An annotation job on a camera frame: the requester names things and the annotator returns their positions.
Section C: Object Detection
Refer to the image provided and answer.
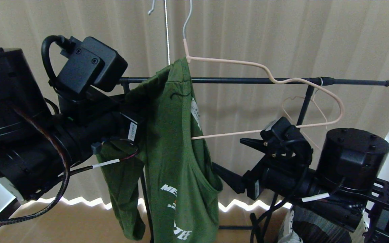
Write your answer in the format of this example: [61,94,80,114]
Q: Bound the white laundry basket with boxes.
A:
[277,202,370,243]

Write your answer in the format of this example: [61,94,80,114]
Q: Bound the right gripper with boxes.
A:
[211,137,319,204]

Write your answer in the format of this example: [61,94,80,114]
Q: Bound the green printed t-shirt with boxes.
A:
[97,57,224,243]

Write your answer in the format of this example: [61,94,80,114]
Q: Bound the pale grey shorts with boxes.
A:
[277,232,303,243]

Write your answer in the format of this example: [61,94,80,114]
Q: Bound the pink clothes hanger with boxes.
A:
[281,88,330,151]
[147,0,345,140]

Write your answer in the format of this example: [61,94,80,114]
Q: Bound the black clothes rack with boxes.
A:
[119,76,389,243]

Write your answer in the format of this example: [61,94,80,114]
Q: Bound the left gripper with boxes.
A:
[63,112,145,166]

